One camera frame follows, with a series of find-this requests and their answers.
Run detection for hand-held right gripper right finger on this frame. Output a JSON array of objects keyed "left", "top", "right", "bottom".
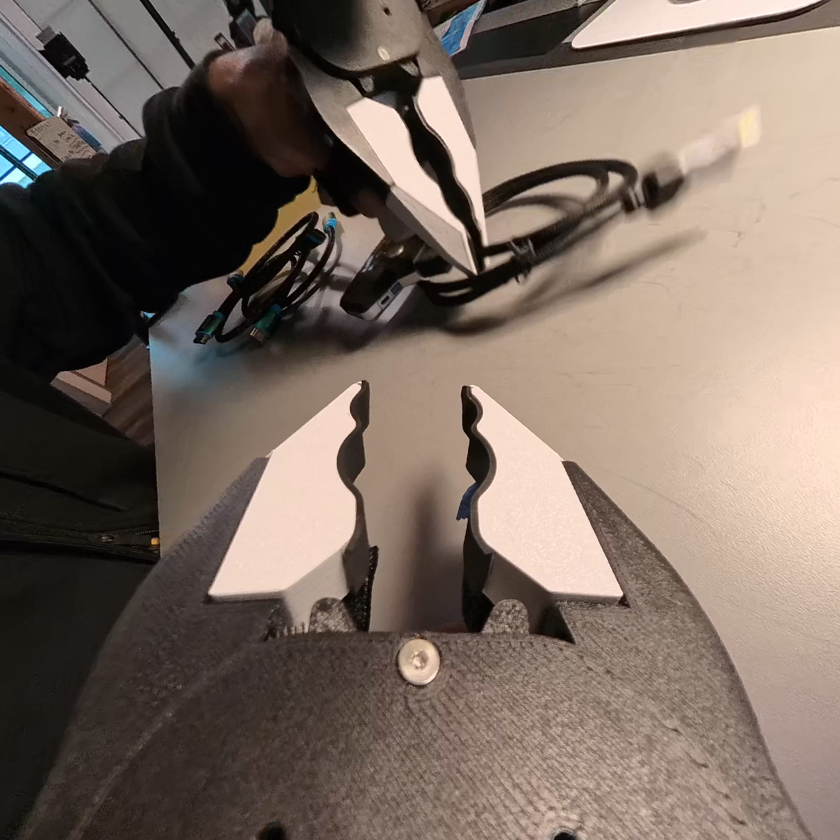
[{"left": 456, "top": 385, "right": 626, "bottom": 619}]

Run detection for printed paper sheets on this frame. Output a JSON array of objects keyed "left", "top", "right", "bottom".
[{"left": 440, "top": 0, "right": 490, "bottom": 56}]

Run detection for black hdmi switch box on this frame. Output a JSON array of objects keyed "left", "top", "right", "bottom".
[{"left": 340, "top": 236, "right": 454, "bottom": 322}]

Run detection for person's left forearm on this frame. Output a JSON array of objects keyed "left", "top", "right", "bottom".
[{"left": 0, "top": 85, "right": 316, "bottom": 385}]

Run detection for person's left hand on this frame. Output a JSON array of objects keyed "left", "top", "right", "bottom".
[{"left": 197, "top": 26, "right": 395, "bottom": 221}]

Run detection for black braided switch cable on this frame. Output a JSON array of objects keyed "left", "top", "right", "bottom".
[{"left": 420, "top": 108, "right": 765, "bottom": 311}]

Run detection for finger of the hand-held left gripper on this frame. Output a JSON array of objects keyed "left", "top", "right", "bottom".
[
  {"left": 415, "top": 74, "right": 491, "bottom": 273},
  {"left": 344, "top": 97, "right": 481, "bottom": 278}
]

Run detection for black wall device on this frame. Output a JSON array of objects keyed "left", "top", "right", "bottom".
[{"left": 36, "top": 26, "right": 89, "bottom": 80}]

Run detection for white desk stand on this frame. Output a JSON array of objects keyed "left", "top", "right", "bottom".
[{"left": 571, "top": 0, "right": 831, "bottom": 50}]

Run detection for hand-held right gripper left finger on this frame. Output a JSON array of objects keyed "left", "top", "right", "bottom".
[{"left": 207, "top": 381, "right": 380, "bottom": 622}]

